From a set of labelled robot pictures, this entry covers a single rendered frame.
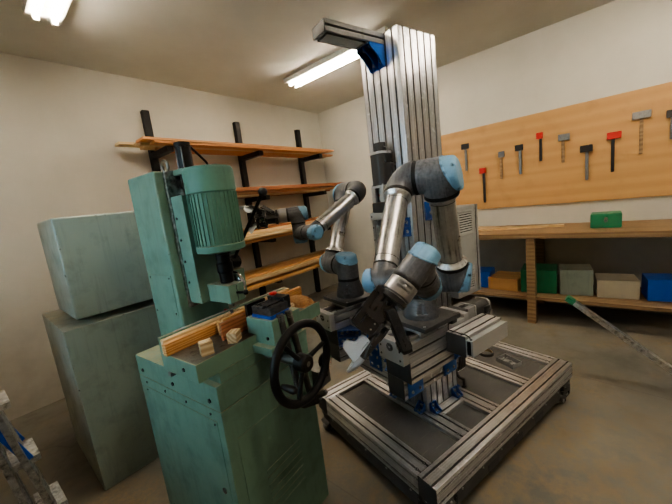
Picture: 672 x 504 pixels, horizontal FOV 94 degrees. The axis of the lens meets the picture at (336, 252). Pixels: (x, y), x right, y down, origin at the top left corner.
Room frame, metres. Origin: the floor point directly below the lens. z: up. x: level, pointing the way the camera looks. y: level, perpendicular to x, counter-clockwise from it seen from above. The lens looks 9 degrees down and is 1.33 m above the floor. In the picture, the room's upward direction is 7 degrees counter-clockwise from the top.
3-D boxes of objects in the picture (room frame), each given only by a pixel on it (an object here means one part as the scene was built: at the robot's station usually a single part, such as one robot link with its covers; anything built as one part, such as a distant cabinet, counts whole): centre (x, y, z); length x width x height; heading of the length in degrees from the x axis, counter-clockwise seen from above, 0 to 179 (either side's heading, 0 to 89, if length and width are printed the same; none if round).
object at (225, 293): (1.21, 0.44, 1.03); 0.14 x 0.07 x 0.09; 54
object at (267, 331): (1.11, 0.26, 0.91); 0.15 x 0.14 x 0.09; 144
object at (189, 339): (1.24, 0.39, 0.92); 0.67 x 0.02 x 0.04; 144
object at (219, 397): (1.27, 0.53, 0.76); 0.57 x 0.45 x 0.09; 54
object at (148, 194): (1.36, 0.67, 1.16); 0.22 x 0.22 x 0.72; 54
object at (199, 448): (1.26, 0.53, 0.35); 0.58 x 0.45 x 0.71; 54
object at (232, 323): (1.14, 0.36, 0.93); 0.24 x 0.01 x 0.06; 144
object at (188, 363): (1.16, 0.32, 0.87); 0.61 x 0.30 x 0.06; 144
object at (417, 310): (1.27, -0.33, 0.87); 0.15 x 0.15 x 0.10
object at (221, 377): (1.16, 0.38, 0.82); 0.40 x 0.21 x 0.04; 144
